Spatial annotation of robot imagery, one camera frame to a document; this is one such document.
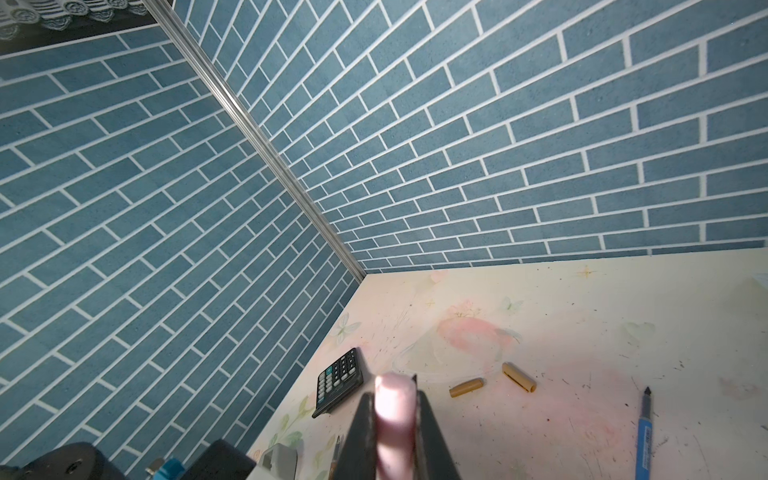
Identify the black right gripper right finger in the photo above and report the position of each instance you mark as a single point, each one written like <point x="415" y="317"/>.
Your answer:
<point x="431" y="456"/>

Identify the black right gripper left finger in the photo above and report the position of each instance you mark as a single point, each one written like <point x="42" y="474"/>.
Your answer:
<point x="358" y="455"/>

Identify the pink pen cap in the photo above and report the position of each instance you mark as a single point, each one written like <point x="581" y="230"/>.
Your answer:
<point x="395" y="411"/>

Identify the tan pen cap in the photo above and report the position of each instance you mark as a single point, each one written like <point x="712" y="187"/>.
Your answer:
<point x="466" y="387"/>
<point x="519" y="377"/>

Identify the tan pen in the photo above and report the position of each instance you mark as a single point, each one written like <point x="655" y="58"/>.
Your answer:
<point x="335" y="457"/>

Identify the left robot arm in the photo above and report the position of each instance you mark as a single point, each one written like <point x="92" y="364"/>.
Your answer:
<point x="83" y="460"/>

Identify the blue pen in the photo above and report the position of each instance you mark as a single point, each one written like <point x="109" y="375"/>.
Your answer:
<point x="644" y="437"/>

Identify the black calculator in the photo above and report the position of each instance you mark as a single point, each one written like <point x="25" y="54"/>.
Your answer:
<point x="338" y="382"/>

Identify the metal frame rail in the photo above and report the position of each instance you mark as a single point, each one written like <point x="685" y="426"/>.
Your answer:
<point x="171" y="24"/>

